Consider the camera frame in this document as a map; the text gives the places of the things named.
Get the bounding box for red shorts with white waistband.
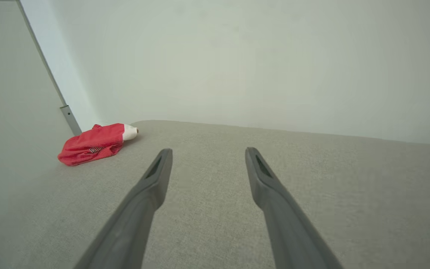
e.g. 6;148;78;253
57;123;139;167

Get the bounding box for grey metal wall strip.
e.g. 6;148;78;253
16;0;82;136

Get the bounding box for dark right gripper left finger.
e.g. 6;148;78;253
74;148;173;269

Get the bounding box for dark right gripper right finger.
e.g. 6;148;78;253
245;147;344;269

